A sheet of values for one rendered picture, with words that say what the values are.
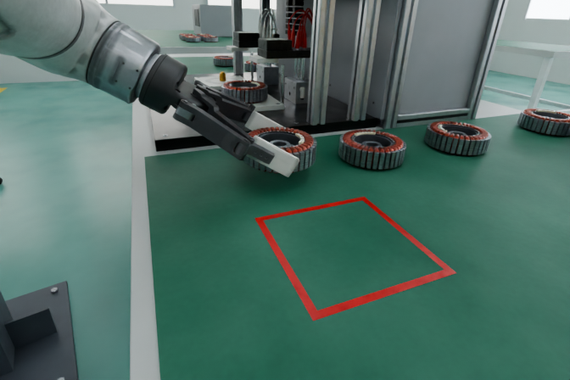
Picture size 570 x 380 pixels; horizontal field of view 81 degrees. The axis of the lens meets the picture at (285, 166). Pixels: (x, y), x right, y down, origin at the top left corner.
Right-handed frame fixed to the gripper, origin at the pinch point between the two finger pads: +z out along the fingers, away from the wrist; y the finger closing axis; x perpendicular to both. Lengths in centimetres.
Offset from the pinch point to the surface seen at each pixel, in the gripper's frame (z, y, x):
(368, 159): 13.8, -0.1, 5.0
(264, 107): 0.0, -28.4, -2.0
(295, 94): 6.3, -34.8, 3.3
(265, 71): 0, -58, 1
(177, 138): -13.6, -10.6, -10.9
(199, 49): -28, -190, -24
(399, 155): 18.0, -0.4, 8.0
